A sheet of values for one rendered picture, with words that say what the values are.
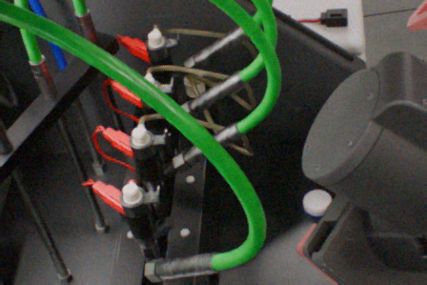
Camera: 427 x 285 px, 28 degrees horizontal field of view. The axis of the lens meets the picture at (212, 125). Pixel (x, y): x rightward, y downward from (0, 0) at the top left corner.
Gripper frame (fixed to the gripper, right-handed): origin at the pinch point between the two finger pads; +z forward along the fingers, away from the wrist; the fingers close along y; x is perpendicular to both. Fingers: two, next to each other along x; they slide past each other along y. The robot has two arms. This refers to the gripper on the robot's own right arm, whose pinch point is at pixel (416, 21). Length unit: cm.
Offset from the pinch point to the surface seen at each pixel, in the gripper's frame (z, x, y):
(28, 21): 3.3, 27.5, 30.5
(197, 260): 14.3, 28.3, 5.6
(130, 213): 27.0, 20.4, 8.6
